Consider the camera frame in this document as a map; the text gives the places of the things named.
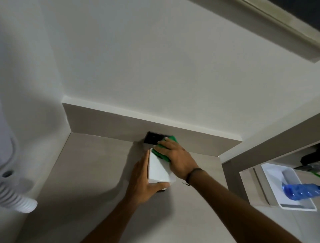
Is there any person's right hand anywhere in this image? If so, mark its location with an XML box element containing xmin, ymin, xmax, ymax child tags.
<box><xmin>152</xmin><ymin>137</ymin><xmax>200</xmax><ymax>181</ymax></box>

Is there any person's left hand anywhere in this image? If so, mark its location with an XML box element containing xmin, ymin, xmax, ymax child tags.
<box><xmin>124</xmin><ymin>150</ymin><xmax>171</xmax><ymax>206</ymax></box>

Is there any green cleaning cloth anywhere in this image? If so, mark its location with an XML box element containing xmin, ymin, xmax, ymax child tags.
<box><xmin>152</xmin><ymin>136</ymin><xmax>178</xmax><ymax>163</ymax></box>

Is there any white box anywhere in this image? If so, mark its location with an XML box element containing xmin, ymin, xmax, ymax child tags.
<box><xmin>147</xmin><ymin>148</ymin><xmax>178</xmax><ymax>186</ymax></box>

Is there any person's left forearm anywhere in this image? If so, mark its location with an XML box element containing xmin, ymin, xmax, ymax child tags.
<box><xmin>81</xmin><ymin>196</ymin><xmax>152</xmax><ymax>243</ymax></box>

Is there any person's right forearm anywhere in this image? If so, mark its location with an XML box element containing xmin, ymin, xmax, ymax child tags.
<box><xmin>187</xmin><ymin>170</ymin><xmax>312</xmax><ymax>243</ymax></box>

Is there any black wristband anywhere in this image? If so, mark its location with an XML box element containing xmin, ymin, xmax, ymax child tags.
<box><xmin>183</xmin><ymin>168</ymin><xmax>204</xmax><ymax>187</ymax></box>

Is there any beige wooden shelf unit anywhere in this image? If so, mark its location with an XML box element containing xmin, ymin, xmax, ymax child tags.
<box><xmin>221</xmin><ymin>100</ymin><xmax>320</xmax><ymax>243</ymax></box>

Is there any white plastic tray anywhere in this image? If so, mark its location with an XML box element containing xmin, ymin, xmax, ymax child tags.
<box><xmin>261</xmin><ymin>163</ymin><xmax>318</xmax><ymax>211</ymax></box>

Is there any blue plastic bottle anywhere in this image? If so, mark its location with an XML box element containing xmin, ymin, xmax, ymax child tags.
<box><xmin>282</xmin><ymin>183</ymin><xmax>320</xmax><ymax>201</ymax></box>

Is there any black device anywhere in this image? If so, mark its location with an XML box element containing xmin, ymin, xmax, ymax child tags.
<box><xmin>294</xmin><ymin>150</ymin><xmax>320</xmax><ymax>173</ymax></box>

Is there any black wall socket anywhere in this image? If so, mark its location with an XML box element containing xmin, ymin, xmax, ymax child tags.
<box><xmin>143</xmin><ymin>131</ymin><xmax>167</xmax><ymax>147</ymax></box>

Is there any white corrugated hose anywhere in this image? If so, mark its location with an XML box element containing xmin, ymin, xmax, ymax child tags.
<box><xmin>0</xmin><ymin>179</ymin><xmax>38</xmax><ymax>214</ymax></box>

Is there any white wall hair dryer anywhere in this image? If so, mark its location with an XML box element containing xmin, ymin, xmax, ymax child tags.
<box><xmin>0</xmin><ymin>99</ymin><xmax>35</xmax><ymax>194</ymax></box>

